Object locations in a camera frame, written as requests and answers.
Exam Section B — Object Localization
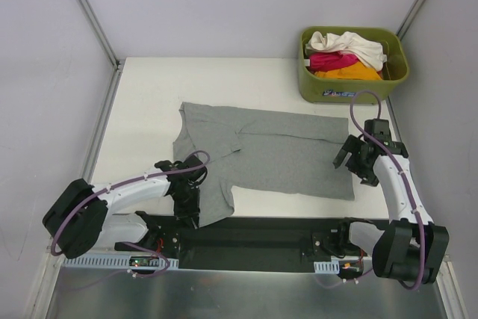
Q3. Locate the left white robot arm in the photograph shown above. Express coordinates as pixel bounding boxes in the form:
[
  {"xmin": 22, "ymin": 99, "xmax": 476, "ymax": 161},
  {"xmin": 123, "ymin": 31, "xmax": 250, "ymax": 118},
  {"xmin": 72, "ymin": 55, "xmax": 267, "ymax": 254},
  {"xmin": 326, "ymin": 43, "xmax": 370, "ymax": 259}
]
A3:
[{"xmin": 42, "ymin": 152, "xmax": 208, "ymax": 259}]

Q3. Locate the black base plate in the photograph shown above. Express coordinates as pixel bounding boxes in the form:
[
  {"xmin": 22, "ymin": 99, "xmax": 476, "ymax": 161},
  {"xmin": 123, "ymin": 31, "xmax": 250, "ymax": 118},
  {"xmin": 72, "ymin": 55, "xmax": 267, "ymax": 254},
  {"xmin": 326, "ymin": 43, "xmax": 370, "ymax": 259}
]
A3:
[{"xmin": 135, "ymin": 213, "xmax": 371, "ymax": 273}]

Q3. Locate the pink t shirt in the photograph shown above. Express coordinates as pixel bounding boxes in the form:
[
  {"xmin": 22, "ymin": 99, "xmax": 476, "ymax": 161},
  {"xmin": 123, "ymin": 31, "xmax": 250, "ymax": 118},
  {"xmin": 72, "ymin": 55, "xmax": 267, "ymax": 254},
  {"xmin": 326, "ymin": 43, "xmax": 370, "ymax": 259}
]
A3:
[{"xmin": 308, "ymin": 52, "xmax": 359, "ymax": 72}]

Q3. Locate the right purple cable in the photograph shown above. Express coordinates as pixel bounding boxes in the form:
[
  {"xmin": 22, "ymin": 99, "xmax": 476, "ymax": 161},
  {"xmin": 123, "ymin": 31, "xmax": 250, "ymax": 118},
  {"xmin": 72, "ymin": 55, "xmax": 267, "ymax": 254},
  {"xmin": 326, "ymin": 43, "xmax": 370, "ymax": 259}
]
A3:
[{"xmin": 315, "ymin": 90, "xmax": 426, "ymax": 291}]

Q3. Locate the left white cable duct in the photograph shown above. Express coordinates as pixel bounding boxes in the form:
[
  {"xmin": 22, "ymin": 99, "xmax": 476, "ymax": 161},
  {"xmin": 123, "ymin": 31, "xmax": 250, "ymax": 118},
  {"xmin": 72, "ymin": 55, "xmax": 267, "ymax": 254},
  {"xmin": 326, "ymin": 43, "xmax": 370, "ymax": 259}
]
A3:
[{"xmin": 63, "ymin": 254, "xmax": 179, "ymax": 270}]

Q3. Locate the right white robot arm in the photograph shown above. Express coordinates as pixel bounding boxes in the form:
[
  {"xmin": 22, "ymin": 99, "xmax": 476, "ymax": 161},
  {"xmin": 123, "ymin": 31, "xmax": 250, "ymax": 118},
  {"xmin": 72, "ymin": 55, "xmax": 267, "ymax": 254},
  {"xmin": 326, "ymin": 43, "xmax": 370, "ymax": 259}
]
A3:
[{"xmin": 333, "ymin": 119, "xmax": 450, "ymax": 288}]

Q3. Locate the grey t shirt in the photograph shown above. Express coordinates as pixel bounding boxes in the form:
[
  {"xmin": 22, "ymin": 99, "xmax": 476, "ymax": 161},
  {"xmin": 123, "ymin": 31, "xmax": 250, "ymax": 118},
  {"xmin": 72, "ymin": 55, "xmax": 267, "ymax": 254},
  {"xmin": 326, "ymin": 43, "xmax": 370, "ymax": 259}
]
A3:
[{"xmin": 173, "ymin": 102, "xmax": 355, "ymax": 226}]

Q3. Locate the right white cable duct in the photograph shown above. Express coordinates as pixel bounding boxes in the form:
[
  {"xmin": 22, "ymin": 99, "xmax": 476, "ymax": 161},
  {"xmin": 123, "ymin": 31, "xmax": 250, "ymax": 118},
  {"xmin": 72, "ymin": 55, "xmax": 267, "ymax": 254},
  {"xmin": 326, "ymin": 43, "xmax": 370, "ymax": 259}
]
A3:
[{"xmin": 314, "ymin": 260, "xmax": 340, "ymax": 275}]

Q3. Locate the white t shirt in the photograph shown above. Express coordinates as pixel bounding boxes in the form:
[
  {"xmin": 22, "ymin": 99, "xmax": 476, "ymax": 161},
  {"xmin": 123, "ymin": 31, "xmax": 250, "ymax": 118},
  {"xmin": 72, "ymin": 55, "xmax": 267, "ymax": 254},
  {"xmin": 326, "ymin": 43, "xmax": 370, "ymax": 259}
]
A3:
[{"xmin": 305, "ymin": 31, "xmax": 388, "ymax": 72}]

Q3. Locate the left aluminium frame post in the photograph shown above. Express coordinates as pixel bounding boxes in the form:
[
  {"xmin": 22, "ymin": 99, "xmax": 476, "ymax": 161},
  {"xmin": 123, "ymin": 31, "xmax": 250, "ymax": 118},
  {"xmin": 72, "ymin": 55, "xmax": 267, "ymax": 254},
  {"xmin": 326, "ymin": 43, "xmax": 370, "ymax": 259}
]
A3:
[{"xmin": 55, "ymin": 0, "xmax": 124, "ymax": 69}]

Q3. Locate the white cable duct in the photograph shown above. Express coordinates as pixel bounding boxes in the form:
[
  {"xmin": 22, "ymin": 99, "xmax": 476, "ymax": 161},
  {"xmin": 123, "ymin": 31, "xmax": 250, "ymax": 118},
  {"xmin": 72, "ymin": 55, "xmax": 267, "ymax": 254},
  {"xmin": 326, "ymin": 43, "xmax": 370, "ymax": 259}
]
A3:
[
  {"xmin": 63, "ymin": 254, "xmax": 179, "ymax": 270},
  {"xmin": 314, "ymin": 260, "xmax": 340, "ymax": 275}
]

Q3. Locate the green plastic bin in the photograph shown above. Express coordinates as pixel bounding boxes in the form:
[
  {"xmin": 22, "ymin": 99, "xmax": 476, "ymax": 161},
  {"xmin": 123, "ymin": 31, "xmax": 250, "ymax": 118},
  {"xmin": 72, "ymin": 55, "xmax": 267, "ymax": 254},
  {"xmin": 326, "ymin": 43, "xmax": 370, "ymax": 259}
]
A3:
[{"xmin": 297, "ymin": 26, "xmax": 409, "ymax": 103}]

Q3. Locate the orange t shirt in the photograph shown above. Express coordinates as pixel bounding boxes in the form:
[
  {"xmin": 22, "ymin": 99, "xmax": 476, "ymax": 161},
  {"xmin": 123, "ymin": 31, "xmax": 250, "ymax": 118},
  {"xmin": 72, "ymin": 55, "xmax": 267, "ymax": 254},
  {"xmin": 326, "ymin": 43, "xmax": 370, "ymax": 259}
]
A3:
[{"xmin": 314, "ymin": 62, "xmax": 382, "ymax": 81}]

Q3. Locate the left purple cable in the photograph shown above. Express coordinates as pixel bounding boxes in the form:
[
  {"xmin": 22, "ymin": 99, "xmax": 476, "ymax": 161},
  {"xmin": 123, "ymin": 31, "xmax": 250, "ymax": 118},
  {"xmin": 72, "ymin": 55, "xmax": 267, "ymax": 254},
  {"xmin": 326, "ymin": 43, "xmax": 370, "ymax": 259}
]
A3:
[{"xmin": 50, "ymin": 149, "xmax": 211, "ymax": 292}]

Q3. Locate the purple cable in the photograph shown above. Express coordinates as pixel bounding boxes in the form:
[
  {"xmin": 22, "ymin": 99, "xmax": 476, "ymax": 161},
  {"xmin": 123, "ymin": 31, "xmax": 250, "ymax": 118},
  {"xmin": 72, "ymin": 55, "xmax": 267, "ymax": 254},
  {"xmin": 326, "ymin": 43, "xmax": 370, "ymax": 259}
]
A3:
[
  {"xmin": 315, "ymin": 90, "xmax": 426, "ymax": 291},
  {"xmin": 50, "ymin": 149, "xmax": 211, "ymax": 292}
]

